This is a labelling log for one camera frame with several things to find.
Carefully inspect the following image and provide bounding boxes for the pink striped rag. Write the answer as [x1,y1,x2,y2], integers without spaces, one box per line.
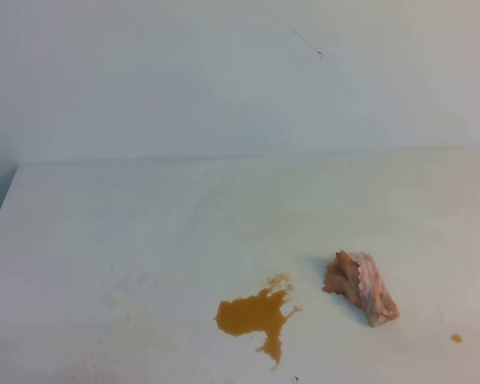
[322,250,400,327]

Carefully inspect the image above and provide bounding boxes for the large brown coffee puddle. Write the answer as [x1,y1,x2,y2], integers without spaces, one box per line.
[214,273,302,370]

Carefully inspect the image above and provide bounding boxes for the small coffee drop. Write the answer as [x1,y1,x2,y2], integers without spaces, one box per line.
[450,334,462,343]

